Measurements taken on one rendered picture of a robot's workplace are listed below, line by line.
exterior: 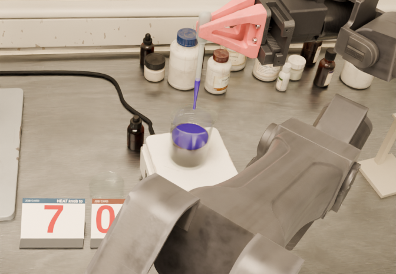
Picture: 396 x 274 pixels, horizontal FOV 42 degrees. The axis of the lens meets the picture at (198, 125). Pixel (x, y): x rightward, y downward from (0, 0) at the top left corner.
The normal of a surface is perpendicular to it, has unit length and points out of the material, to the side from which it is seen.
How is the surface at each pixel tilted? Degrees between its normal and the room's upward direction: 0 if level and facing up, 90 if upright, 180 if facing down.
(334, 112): 22
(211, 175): 0
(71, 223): 40
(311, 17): 90
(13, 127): 0
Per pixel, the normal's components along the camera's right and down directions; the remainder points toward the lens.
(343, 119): -0.11, -0.47
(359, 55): -0.71, 0.43
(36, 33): 0.18, 0.69
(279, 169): 0.33, -0.88
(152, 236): -0.27, -0.22
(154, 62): 0.11, -0.73
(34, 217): 0.12, -0.11
